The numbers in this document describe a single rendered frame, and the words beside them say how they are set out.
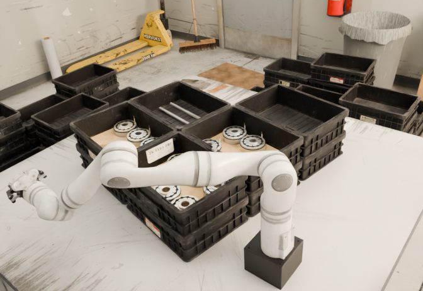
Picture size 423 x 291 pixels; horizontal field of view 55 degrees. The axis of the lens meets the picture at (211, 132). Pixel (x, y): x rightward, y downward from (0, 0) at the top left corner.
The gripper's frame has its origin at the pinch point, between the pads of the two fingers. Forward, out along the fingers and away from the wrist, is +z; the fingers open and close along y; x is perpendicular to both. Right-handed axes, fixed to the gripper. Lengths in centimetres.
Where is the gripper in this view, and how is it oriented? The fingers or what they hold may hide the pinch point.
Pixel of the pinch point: (19, 179)
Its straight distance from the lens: 157.9
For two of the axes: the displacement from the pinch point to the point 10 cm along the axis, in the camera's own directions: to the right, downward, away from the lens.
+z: -6.9, -1.9, 7.0
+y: 6.4, -6.1, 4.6
